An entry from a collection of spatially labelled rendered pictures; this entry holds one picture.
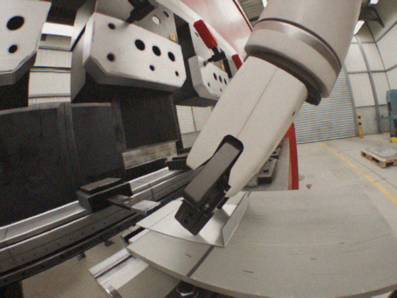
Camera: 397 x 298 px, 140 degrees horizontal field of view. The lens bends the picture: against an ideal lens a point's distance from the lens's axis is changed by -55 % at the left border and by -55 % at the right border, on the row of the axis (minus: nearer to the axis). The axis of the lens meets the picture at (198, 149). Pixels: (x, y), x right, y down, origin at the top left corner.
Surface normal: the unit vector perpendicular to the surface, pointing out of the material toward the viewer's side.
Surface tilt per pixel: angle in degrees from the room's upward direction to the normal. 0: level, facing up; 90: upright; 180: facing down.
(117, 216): 90
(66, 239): 90
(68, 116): 90
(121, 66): 90
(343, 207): 0
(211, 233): 0
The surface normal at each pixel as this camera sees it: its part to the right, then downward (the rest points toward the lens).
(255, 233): -0.18, -0.98
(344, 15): 0.09, 0.49
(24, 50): 0.84, -0.11
